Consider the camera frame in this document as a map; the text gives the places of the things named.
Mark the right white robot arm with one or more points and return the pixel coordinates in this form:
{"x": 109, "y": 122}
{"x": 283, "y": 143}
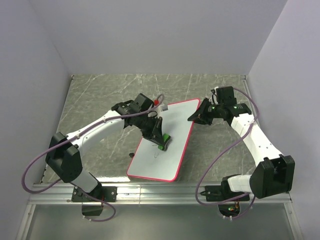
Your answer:
{"x": 273, "y": 173}

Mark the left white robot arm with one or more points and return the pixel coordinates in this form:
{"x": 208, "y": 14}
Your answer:
{"x": 66, "y": 151}

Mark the aluminium rail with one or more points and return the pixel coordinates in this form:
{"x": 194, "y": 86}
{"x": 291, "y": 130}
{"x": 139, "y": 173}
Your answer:
{"x": 145, "y": 193}
{"x": 247, "y": 90}

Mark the green whiteboard eraser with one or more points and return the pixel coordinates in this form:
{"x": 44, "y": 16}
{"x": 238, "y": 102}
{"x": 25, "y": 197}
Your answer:
{"x": 166, "y": 141}

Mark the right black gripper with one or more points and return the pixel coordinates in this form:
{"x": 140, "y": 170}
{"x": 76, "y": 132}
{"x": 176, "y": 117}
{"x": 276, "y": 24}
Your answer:
{"x": 199, "y": 115}

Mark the aluminium front rail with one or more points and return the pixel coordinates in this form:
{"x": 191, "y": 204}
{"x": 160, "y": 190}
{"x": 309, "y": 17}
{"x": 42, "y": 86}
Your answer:
{"x": 145, "y": 193}

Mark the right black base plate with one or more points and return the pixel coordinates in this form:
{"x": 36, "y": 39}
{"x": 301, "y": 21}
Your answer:
{"x": 218, "y": 193}

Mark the aluminium right side rail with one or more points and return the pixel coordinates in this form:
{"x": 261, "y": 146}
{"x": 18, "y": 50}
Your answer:
{"x": 247, "y": 90}

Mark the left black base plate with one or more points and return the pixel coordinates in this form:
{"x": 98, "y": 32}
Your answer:
{"x": 105, "y": 193}

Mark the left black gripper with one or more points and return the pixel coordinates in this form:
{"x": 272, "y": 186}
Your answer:
{"x": 157, "y": 137}

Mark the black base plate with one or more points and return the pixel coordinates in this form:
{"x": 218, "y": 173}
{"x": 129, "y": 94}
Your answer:
{"x": 105, "y": 193}
{"x": 218, "y": 193}

